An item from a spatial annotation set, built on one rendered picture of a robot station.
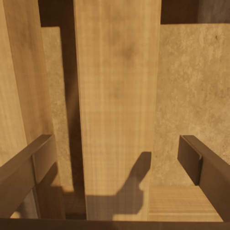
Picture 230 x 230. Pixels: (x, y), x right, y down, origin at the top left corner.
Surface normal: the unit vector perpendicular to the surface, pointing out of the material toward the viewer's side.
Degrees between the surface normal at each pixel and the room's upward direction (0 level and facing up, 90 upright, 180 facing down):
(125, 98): 0
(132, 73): 0
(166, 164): 0
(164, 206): 90
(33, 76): 90
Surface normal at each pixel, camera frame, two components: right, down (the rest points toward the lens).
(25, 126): 1.00, -0.02
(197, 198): -0.01, -0.97
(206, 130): -0.03, 0.25
